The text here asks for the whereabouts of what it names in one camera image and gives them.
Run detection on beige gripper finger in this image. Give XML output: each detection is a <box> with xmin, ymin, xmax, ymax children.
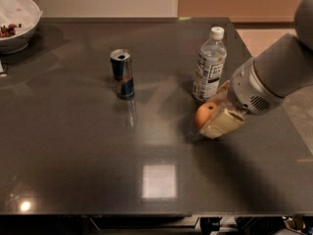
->
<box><xmin>199</xmin><ymin>104</ymin><xmax>245</xmax><ymax>139</ymax></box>
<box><xmin>207</xmin><ymin>80</ymin><xmax>230</xmax><ymax>106</ymax></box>

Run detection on orange fruit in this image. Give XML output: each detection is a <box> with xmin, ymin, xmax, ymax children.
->
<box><xmin>195</xmin><ymin>102</ymin><xmax>217</xmax><ymax>129</ymax></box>

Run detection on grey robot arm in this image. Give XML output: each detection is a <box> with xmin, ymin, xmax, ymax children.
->
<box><xmin>195</xmin><ymin>0</ymin><xmax>313</xmax><ymax>139</ymax></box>

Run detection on clear plastic water bottle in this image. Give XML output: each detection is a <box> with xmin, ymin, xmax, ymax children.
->
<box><xmin>193</xmin><ymin>26</ymin><xmax>227</xmax><ymax>102</ymax></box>

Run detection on blue silver energy drink can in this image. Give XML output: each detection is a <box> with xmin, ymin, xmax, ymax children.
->
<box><xmin>110</xmin><ymin>49</ymin><xmax>134</xmax><ymax>100</ymax></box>

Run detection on white bowl with snacks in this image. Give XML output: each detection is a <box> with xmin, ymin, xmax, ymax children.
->
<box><xmin>0</xmin><ymin>0</ymin><xmax>42</xmax><ymax>54</ymax></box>

